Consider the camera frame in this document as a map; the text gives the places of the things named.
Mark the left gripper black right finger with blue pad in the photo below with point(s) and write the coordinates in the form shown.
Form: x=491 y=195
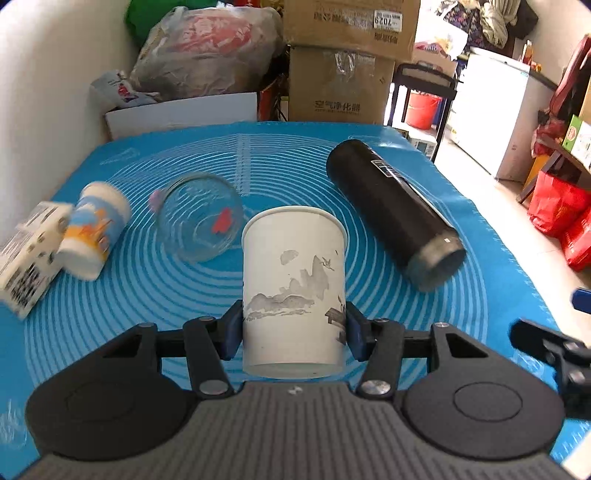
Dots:
x=380 y=344

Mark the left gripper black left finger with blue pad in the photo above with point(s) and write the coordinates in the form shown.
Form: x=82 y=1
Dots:
x=207 y=342

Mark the white paper cup ink landscape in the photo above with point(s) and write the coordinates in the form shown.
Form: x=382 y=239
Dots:
x=293 y=294

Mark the clear glass cup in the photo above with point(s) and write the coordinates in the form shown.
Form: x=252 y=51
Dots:
x=197 y=216

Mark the white blue cartoon paper cup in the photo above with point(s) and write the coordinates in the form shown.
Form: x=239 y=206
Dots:
x=96 y=223

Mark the blue silicone baking mat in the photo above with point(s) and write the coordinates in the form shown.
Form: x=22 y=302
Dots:
x=99 y=383

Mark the black thermos bottle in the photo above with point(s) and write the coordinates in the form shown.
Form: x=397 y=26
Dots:
x=425 y=246

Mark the white milk carton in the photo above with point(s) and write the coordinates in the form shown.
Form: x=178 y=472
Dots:
x=29 y=261

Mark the red shopping bag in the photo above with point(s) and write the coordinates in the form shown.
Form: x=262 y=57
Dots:
x=556 y=204

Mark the white flat box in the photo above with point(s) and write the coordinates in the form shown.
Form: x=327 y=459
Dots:
x=181 y=114

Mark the red plastic bucket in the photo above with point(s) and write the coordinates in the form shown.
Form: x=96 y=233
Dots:
x=421 y=110

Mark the lower cardboard box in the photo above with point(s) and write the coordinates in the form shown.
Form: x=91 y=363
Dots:
x=327 y=85

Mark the cardboard box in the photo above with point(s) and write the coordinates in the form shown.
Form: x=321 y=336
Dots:
x=327 y=85
x=380 y=28

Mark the black metal stool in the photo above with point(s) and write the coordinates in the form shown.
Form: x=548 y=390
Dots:
x=424 y=80

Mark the white chest freezer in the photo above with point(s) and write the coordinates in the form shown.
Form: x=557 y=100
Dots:
x=495 y=113

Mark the small white printed bag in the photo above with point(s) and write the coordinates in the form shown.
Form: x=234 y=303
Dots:
x=113 y=91

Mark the clear plastic bag red contents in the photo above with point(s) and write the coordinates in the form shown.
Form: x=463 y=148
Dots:
x=210 y=51

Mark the upper cardboard box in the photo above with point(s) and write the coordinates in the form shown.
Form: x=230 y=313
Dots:
x=380 y=28

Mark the green bag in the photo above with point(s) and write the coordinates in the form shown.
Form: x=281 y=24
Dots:
x=142 y=15

